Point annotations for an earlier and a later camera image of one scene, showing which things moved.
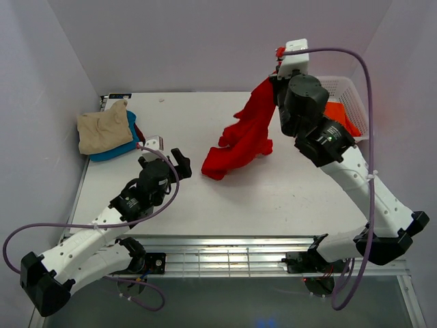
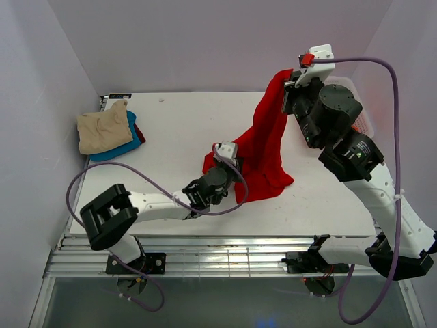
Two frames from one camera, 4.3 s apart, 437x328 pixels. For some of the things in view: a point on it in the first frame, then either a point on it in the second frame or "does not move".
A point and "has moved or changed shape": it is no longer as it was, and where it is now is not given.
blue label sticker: x=119 y=96 does not move
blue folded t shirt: x=131 y=118 does not move
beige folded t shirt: x=104 y=130 does not move
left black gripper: x=171 y=163 to x=235 y=167
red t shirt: x=246 y=139 has moved or changed shape
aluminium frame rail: x=246 y=257 does not move
